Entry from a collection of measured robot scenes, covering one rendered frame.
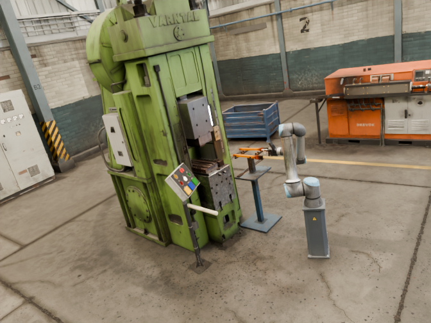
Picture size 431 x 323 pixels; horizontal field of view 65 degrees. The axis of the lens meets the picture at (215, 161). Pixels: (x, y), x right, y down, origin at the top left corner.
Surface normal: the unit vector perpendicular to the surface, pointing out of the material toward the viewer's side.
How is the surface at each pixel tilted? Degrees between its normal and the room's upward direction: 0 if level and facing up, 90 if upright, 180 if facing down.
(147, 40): 90
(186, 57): 90
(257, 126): 90
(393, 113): 90
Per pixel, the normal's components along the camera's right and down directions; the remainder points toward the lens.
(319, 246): -0.28, 0.39
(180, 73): 0.73, 0.11
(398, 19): -0.59, 0.39
